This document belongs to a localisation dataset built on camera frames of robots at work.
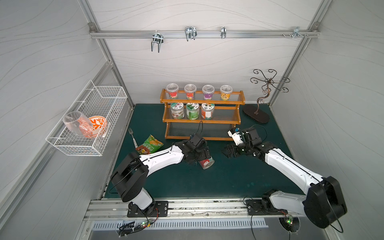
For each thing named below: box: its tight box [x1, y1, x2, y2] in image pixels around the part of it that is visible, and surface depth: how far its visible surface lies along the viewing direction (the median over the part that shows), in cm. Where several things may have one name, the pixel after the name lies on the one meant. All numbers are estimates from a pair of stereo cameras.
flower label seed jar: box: [170, 102, 185, 120], surface depth 90 cm
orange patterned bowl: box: [88, 115, 108, 138], surface depth 68 cm
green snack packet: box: [135, 134, 164, 155], surface depth 95 cm
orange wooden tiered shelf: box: [160, 88, 246, 140], surface depth 90 cm
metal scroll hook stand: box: [243, 69, 291, 124], surface depth 107 cm
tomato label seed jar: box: [198, 156, 215, 170], surface depth 84 cm
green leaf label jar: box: [186, 102, 200, 121], surface depth 90 cm
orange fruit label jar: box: [201, 103, 215, 120], surface depth 90 cm
